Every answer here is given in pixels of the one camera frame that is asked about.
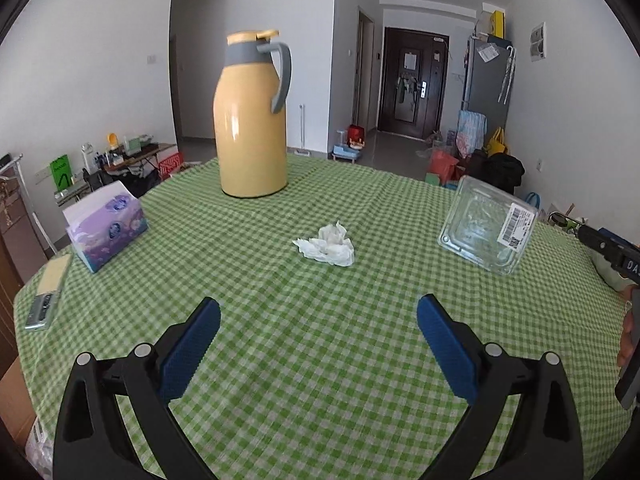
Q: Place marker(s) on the grey smartphone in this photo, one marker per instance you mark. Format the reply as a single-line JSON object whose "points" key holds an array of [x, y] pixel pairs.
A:
{"points": [[41, 312]]}

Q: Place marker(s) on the yellow thermos jug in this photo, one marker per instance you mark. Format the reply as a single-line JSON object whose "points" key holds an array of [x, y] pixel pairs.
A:
{"points": [[250, 135]]}

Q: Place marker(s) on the purple tissue box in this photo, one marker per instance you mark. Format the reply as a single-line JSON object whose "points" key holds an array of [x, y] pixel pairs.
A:
{"points": [[107, 230]]}

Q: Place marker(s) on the person's right hand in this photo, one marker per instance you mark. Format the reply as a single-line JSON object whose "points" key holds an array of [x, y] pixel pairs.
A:
{"points": [[626, 330]]}

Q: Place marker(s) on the cardboard box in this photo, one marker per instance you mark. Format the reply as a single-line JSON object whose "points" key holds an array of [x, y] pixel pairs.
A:
{"points": [[14, 400]]}

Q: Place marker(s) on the brown cabinet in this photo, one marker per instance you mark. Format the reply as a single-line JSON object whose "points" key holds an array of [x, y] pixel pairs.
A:
{"points": [[15, 230]]}

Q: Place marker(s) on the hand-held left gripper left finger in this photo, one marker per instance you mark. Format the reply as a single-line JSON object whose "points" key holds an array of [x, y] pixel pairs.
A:
{"points": [[192, 345]]}

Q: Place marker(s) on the yellow bag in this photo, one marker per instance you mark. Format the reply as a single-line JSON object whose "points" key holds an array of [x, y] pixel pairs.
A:
{"points": [[496, 142]]}

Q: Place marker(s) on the red plastic basket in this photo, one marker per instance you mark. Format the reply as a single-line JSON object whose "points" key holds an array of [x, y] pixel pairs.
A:
{"points": [[171, 166]]}

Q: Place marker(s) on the yellow box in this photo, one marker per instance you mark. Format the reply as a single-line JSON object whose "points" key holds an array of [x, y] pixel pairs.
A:
{"points": [[497, 24]]}

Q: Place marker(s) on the interior wooden door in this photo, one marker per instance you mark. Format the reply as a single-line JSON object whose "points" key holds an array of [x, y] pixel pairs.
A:
{"points": [[365, 70]]}

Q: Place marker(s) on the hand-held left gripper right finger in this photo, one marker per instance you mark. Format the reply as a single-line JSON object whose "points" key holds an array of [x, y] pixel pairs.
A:
{"points": [[445, 345]]}

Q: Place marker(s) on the folding side table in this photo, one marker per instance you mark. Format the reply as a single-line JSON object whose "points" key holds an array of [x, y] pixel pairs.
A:
{"points": [[135, 157]]}

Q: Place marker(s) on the white umbrella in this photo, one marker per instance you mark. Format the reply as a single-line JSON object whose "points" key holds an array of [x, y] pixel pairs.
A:
{"points": [[507, 75]]}

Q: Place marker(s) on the yellow notepad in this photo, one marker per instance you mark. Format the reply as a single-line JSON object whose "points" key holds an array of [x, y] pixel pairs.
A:
{"points": [[54, 274]]}

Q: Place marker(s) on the red bag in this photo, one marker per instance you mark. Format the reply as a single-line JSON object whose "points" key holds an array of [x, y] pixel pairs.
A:
{"points": [[356, 136]]}

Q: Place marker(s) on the white tissue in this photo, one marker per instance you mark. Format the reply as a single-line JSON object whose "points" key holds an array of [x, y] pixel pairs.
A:
{"points": [[330, 247]]}

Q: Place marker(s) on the clear plastic container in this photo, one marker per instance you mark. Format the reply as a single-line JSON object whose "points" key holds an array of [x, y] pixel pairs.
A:
{"points": [[475, 225]]}

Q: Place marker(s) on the dark entrance door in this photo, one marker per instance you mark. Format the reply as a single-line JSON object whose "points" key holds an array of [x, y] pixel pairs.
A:
{"points": [[410, 85]]}

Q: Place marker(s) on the blue patterned bag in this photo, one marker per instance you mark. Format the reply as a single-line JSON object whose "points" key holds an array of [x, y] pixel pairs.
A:
{"points": [[471, 134]]}

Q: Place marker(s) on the small blue stool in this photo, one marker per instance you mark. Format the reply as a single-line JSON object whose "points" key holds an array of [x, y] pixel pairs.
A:
{"points": [[346, 154]]}

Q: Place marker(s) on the green paper bag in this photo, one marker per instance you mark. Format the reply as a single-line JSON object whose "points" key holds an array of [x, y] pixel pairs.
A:
{"points": [[61, 172]]}

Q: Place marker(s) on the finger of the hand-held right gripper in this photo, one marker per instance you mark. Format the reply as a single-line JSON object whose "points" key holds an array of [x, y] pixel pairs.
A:
{"points": [[595, 241], [614, 236]]}

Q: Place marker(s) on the black bag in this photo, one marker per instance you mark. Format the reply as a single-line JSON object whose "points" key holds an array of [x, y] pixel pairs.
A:
{"points": [[500, 170]]}

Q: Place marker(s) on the wall panel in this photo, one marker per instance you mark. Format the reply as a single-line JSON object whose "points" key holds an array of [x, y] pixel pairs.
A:
{"points": [[537, 42]]}

